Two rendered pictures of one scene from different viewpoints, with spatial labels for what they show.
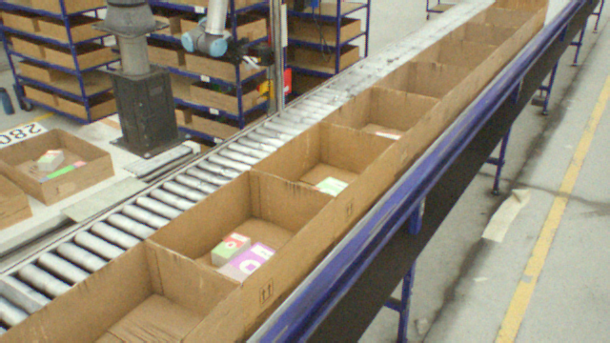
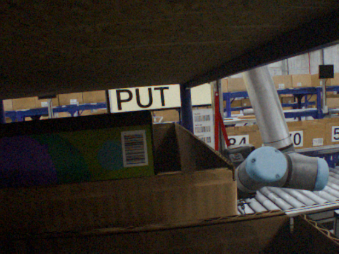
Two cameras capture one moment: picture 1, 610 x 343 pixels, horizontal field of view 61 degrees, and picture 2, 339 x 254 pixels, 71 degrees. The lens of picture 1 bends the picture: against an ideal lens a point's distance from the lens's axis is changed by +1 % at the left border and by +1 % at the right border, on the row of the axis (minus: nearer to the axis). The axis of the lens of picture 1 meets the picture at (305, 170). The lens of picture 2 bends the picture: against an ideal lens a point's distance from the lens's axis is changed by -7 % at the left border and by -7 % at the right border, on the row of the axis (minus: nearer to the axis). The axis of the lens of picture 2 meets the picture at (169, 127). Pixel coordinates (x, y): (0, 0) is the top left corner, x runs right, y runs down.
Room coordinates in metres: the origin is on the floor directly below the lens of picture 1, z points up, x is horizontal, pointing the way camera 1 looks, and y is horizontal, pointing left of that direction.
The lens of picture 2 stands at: (3.20, 0.83, 1.29)
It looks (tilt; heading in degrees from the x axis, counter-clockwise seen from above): 6 degrees down; 232
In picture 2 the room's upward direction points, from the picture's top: 5 degrees counter-clockwise
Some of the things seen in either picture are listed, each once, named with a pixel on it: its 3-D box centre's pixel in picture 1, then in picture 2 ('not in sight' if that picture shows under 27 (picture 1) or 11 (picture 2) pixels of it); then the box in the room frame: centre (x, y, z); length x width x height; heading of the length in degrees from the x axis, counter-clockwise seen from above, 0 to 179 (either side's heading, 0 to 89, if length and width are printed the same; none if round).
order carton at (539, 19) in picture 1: (517, 16); not in sight; (3.35, -1.35, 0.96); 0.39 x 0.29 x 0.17; 147
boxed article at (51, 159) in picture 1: (50, 160); not in sight; (1.85, 1.03, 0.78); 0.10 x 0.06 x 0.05; 178
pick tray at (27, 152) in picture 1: (52, 164); not in sight; (1.78, 0.99, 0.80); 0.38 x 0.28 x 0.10; 52
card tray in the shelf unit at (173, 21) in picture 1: (165, 17); not in sight; (3.33, 0.87, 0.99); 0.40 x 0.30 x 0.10; 55
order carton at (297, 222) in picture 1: (248, 243); (334, 130); (1.06, 0.15, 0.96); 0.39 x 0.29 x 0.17; 147
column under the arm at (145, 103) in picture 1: (146, 106); not in sight; (2.07, 0.68, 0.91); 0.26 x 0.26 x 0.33; 53
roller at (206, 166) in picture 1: (247, 181); (309, 188); (1.76, 0.23, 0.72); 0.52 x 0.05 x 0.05; 57
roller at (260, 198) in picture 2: (293, 149); (257, 196); (2.03, 0.05, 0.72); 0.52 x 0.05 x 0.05; 57
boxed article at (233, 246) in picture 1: (232, 251); not in sight; (1.10, 0.20, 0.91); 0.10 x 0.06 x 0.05; 148
